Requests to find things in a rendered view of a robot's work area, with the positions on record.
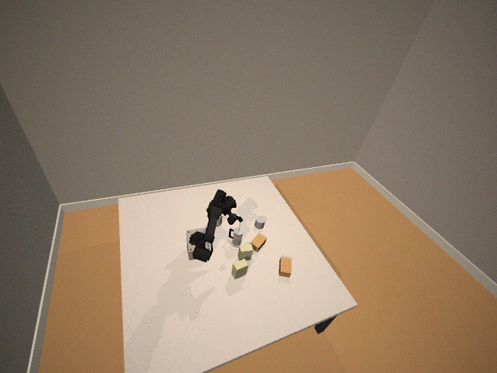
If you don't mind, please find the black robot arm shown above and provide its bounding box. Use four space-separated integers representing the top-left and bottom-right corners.
189 189 237 262

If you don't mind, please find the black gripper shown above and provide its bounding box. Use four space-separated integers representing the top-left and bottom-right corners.
222 197 241 225

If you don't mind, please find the pale yellow cube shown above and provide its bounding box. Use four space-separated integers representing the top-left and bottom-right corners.
238 244 253 261
232 258 249 280

